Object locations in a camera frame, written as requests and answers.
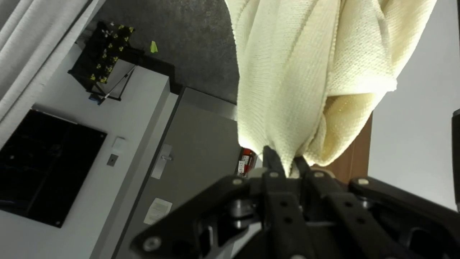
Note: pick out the white knitted clothing piece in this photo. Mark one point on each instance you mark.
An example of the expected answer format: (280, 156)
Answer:
(288, 73)

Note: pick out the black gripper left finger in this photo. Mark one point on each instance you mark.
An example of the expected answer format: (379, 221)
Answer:
(283, 211)

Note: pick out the small yellow green object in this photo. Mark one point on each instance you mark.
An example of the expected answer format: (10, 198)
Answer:
(153, 47)

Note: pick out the white curtain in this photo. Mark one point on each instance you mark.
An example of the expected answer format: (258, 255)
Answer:
(24, 44)

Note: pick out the gray door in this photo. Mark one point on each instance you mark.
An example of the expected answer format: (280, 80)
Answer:
(202, 159)

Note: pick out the small white paper sign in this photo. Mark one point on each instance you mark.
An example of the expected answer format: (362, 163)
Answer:
(159, 211)

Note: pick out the red fire extinguisher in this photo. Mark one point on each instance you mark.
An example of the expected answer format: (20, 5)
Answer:
(247, 159)

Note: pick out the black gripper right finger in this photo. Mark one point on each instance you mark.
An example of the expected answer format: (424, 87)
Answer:
(365, 216)

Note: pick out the gray wall switch plate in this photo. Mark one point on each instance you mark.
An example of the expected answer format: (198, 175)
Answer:
(113, 160)

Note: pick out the black object with yellow marks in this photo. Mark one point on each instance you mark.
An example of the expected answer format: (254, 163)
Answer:
(103, 52)

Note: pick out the white wall switch plate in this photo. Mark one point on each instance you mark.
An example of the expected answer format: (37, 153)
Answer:
(119, 142)

